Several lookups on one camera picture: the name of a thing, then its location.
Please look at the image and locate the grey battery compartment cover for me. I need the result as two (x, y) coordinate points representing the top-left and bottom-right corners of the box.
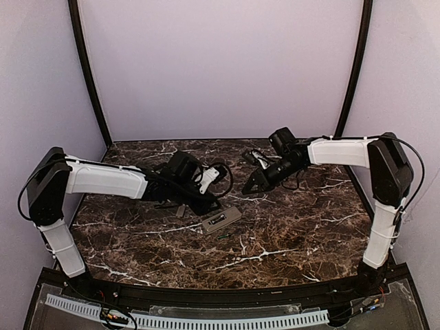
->
(176, 205), (186, 218)

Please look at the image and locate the white universal remote control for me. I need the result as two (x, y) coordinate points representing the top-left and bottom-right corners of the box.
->
(202, 206), (243, 234)

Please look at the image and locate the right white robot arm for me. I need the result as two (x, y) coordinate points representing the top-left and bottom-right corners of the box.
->
(241, 127), (426, 270)

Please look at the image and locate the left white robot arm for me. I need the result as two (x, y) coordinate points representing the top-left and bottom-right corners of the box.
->
(18, 147), (228, 278)

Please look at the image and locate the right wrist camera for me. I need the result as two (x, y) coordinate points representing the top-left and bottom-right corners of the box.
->
(241, 149), (273, 170)

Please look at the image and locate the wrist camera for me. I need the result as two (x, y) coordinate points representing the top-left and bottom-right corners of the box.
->
(195, 164), (228, 195)
(241, 149), (273, 170)

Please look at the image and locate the left black camera cable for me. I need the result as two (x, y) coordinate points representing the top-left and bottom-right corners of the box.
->
(192, 163), (235, 201)

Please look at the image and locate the black camera cable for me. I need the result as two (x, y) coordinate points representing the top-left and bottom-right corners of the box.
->
(192, 163), (235, 201)
(281, 171), (305, 190)

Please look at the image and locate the right black camera cable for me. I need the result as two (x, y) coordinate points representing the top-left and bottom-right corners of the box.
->
(281, 171), (305, 190)

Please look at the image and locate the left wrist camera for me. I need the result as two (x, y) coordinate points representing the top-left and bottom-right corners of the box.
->
(195, 164), (228, 195)

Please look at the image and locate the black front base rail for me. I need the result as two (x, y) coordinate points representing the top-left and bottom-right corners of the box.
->
(58, 278), (360, 309)

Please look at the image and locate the white slotted cable duct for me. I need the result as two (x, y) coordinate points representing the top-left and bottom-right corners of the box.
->
(45, 294), (329, 329)

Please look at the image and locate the right black frame post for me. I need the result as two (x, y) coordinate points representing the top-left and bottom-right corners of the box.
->
(334, 0), (373, 137)

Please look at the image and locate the black frame post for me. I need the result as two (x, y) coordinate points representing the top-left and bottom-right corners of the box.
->
(334, 0), (373, 137)
(67, 0), (113, 149)

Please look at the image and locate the left black frame post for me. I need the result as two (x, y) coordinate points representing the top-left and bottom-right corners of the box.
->
(67, 0), (113, 149)

